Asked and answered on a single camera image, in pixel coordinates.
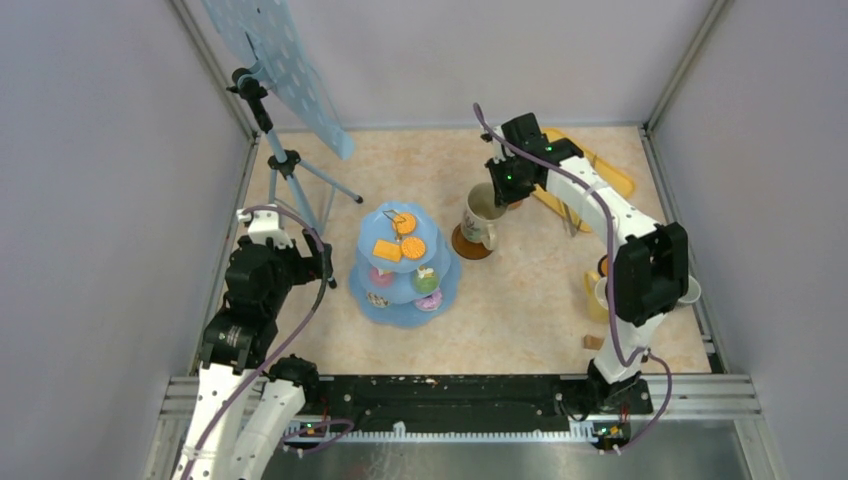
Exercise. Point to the orange smiley coaster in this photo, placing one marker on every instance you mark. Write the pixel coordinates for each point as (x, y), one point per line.
(603, 266)

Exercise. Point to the green cupcake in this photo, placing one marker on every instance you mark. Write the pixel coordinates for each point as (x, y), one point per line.
(425, 280)

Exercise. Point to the blue tripod stand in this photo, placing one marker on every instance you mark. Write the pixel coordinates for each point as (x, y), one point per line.
(284, 162)

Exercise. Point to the yellow ceramic mug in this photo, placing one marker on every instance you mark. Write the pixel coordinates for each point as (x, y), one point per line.
(596, 300)

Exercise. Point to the square orange biscuit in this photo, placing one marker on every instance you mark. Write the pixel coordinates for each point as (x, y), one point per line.
(387, 250)

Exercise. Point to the blue perforated board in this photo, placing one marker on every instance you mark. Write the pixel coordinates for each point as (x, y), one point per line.
(262, 36)

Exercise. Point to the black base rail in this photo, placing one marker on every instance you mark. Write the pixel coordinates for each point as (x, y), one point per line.
(497, 404)

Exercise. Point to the white sprinkled donut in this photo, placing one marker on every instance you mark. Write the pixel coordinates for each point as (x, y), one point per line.
(377, 301)

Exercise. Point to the blue three-tier cake stand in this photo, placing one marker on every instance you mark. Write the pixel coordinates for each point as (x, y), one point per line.
(440, 256)

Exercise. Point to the pink frosted donut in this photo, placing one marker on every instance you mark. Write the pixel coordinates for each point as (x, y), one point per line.
(431, 302)

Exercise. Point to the beige ceramic mug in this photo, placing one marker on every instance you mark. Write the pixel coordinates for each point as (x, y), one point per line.
(481, 215)

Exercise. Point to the orange round biscuit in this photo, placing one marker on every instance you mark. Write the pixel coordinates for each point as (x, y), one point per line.
(404, 223)
(413, 248)

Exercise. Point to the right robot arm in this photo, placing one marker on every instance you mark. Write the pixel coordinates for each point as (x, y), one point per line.
(647, 261)

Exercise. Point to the grey ceramic cup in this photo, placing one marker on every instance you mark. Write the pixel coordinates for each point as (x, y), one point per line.
(693, 293)

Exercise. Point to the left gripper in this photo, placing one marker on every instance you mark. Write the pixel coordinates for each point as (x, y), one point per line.
(316, 266)

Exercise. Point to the yellow serving tray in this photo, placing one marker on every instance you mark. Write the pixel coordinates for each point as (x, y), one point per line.
(621, 182)

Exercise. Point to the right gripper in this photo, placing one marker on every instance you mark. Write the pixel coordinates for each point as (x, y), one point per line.
(503, 195)

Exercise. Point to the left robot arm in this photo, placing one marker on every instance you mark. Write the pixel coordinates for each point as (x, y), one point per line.
(248, 392)

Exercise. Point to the small wooden block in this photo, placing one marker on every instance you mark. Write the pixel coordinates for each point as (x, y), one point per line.
(590, 342)

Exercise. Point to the dark brown round coaster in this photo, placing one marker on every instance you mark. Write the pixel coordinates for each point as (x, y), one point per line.
(467, 249)

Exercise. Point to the metal serving tongs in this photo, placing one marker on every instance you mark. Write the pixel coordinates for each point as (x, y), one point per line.
(576, 189)

